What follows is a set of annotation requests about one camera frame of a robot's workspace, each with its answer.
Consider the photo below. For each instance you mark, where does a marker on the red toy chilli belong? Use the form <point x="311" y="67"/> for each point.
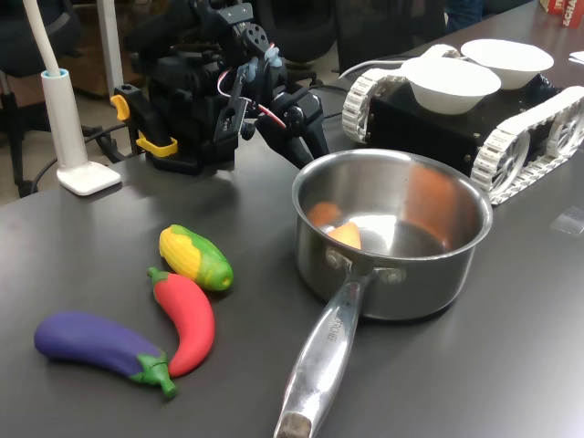
<point x="189" y="319"/>

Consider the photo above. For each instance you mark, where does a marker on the pale grey putty lump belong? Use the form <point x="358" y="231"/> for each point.
<point x="249" y="72"/>
<point x="274" y="55"/>

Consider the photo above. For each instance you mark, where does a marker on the black vehicle with white tracks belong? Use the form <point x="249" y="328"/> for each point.
<point x="424" y="132"/>

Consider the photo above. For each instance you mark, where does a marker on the orange toy carrot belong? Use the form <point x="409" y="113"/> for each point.
<point x="347" y="236"/>

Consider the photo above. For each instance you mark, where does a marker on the black clamp with yellow grips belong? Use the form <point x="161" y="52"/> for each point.
<point x="148" y="123"/>

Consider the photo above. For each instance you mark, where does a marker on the white bowl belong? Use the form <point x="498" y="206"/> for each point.
<point x="511" y="61"/>
<point x="449" y="89"/>

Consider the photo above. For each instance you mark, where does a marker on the yellow green toy corn cob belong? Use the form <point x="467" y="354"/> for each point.
<point x="196" y="257"/>

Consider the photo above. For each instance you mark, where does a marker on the white upright bar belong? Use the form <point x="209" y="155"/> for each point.
<point x="109" y="45"/>

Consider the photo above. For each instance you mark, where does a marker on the white paper sheet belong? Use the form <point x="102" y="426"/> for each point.
<point x="577" y="56"/>

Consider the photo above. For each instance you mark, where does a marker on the clear tape patch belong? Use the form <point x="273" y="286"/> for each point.
<point x="568" y="221"/>

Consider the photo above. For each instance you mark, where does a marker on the red printed box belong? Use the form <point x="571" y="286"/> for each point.
<point x="563" y="11"/>

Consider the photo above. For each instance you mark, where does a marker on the purple toy aubergine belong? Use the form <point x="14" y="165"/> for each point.
<point x="91" y="340"/>

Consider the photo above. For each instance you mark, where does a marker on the white post with flat foot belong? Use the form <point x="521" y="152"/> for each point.
<point x="68" y="132"/>

